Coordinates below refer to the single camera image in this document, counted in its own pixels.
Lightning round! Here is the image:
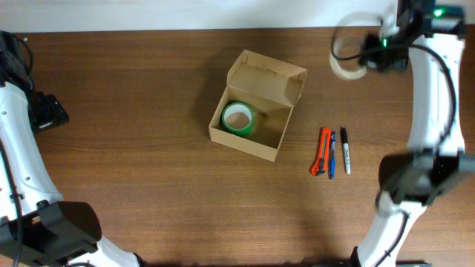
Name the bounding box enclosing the blue pen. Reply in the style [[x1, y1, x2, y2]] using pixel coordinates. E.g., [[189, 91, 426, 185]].
[[330, 131, 336, 179]]

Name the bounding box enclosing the black marker white barrel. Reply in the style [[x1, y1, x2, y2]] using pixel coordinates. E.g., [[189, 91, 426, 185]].
[[341, 128, 351, 174]]

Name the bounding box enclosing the beige masking tape roll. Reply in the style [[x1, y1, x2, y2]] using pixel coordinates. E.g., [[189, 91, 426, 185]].
[[329, 12, 383, 80]]

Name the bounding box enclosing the green tape roll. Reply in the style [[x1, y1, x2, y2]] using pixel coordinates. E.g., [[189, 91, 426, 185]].
[[221, 102, 254, 137]]

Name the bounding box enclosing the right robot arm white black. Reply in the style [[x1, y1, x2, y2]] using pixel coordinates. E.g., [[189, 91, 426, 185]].
[[350, 1, 474, 266]]

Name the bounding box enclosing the orange utility knife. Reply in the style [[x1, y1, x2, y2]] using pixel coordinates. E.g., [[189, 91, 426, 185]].
[[311, 128, 332, 176]]

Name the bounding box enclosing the brown cardboard box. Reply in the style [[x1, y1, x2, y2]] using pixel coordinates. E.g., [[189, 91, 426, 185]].
[[209, 50, 308, 162]]

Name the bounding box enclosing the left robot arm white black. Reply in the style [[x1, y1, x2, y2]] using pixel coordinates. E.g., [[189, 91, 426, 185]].
[[1, 31, 147, 266]]

